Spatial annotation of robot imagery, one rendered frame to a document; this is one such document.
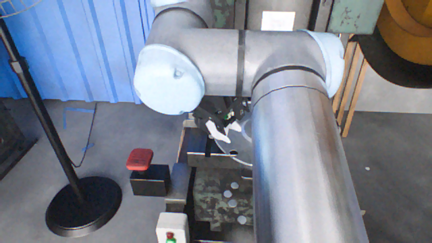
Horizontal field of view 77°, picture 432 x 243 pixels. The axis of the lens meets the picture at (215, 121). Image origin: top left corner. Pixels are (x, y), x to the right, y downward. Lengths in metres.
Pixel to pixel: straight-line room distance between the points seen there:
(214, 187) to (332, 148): 0.60
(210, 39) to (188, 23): 0.04
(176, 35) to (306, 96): 0.15
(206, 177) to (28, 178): 1.39
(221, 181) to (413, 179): 1.45
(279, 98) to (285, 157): 0.06
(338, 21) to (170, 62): 0.45
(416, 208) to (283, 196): 1.71
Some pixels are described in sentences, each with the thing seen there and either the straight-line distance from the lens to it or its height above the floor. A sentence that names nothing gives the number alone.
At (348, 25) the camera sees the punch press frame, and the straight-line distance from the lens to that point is 0.67.
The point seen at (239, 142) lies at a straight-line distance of 0.73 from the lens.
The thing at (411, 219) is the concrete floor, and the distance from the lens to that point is 1.82.
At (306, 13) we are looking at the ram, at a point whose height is 1.09.
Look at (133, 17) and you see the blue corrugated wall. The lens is 2.04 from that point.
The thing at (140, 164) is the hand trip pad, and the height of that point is 0.76.
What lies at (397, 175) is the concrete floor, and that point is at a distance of 2.02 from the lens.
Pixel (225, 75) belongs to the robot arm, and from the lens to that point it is 0.29.
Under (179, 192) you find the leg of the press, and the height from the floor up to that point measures 0.64.
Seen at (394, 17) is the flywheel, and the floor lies 1.04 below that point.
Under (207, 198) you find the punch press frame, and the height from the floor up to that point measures 0.61.
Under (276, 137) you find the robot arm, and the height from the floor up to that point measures 1.13.
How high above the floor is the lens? 1.26
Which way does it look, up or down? 37 degrees down
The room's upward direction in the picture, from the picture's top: straight up
